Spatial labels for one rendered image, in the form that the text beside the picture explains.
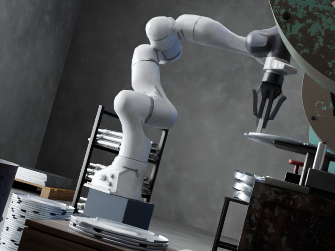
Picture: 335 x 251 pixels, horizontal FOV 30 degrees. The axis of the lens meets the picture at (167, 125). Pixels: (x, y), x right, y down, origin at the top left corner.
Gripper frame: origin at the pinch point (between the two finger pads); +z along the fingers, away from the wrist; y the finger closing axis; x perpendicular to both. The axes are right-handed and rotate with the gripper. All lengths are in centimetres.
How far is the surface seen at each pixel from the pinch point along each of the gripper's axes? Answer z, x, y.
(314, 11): -31, 47, -14
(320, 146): 3.3, 18.7, -23.5
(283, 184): 18.4, 26.7, -16.0
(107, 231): 44, 66, 21
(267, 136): 3.8, 13.4, -5.5
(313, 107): -34, -132, -4
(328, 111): -33, -132, -13
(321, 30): -26, 47, -17
